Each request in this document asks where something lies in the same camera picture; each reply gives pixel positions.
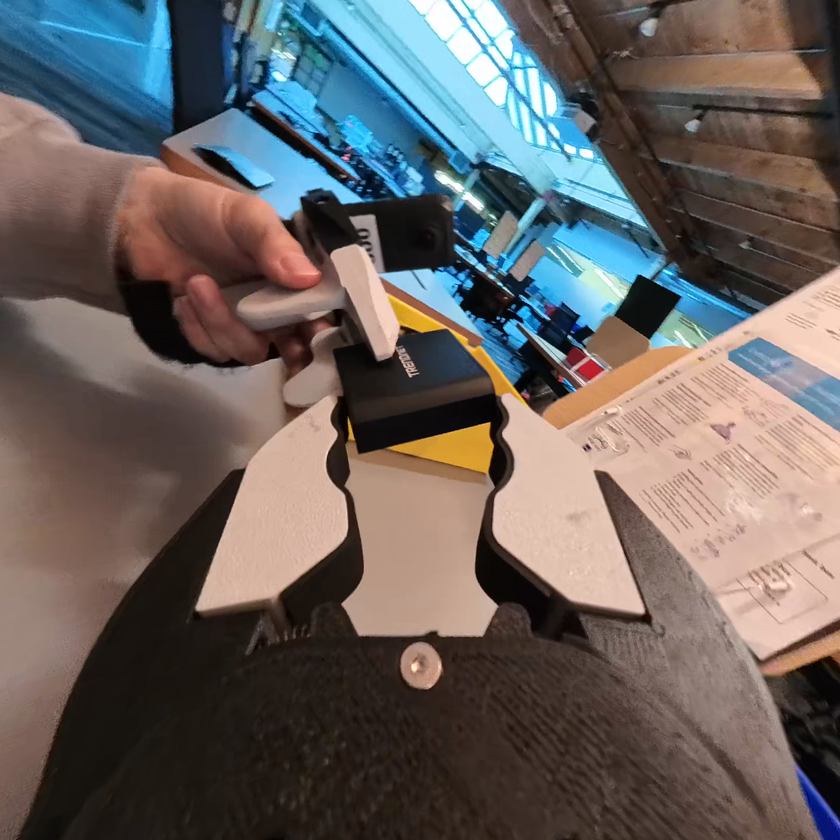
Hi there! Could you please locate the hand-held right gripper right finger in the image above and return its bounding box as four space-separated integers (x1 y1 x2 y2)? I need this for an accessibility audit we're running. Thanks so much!
474 394 649 637

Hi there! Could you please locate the tan cardboard panel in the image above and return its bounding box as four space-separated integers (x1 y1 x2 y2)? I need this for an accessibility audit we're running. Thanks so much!
586 316 651 368

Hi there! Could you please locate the person's grey clothing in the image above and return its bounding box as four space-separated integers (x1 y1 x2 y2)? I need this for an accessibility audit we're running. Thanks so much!
0 295 290 840

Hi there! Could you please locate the blue plastic bin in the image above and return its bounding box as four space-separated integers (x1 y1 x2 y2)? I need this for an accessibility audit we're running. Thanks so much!
796 763 840 840

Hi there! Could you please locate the dark flat folder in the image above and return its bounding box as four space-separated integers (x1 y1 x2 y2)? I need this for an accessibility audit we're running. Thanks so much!
193 143 275 190

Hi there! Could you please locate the black network adapter box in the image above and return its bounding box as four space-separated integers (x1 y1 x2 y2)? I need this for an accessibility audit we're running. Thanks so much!
333 328 500 455

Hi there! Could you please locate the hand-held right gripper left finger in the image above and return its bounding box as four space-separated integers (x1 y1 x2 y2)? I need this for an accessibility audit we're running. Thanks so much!
194 395 366 634

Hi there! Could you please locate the black panel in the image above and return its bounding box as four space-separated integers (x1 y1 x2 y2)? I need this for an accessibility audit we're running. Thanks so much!
616 276 682 340

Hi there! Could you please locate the cluttered workbench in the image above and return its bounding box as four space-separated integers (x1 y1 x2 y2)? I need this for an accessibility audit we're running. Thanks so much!
251 79 431 201

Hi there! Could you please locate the dark pillar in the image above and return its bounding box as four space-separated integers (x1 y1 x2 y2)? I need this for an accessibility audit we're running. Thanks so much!
167 0 228 130

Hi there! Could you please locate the skylight window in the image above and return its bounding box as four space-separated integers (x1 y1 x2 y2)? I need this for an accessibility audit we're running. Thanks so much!
407 0 601 163

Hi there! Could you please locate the black office chair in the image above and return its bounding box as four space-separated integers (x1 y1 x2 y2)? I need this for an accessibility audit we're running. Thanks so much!
459 272 521 333
535 302 583 353

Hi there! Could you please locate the yellow plastic bin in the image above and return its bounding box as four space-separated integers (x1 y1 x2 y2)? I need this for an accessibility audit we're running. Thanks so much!
346 293 526 475

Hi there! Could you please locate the wood edged table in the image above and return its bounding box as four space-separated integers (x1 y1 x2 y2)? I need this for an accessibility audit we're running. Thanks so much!
382 268 485 347

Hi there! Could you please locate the printed instruction sheet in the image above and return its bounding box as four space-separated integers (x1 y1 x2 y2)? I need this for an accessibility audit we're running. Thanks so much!
564 266 840 660

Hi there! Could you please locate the person's left forearm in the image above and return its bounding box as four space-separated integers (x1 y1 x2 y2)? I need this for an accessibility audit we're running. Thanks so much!
0 92 158 316

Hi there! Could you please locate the grey topped table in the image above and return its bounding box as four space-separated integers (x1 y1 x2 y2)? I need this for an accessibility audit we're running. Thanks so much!
161 107 362 221

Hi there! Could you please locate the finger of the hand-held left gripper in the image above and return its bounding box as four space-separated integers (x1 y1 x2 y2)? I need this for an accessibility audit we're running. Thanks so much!
282 327 345 409
330 244 401 363

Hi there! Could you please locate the red box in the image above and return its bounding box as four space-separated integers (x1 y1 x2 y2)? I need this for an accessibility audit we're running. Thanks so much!
566 346 609 382

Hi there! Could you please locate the person's left hand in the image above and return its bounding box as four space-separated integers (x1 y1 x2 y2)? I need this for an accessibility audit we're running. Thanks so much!
117 166 330 370

